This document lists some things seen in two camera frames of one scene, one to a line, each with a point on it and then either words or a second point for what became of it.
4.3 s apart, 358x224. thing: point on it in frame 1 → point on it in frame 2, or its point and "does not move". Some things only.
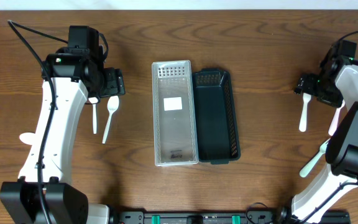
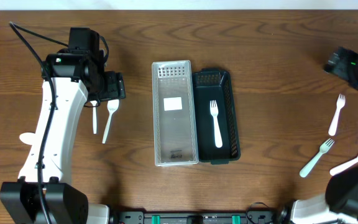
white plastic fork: [334, 123] does not move
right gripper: [305, 84] → [338, 62]
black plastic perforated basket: [215, 128] does not move
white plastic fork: [307, 97] → [219, 140]
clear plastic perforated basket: [174, 121] does not move
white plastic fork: [321, 151] does not move
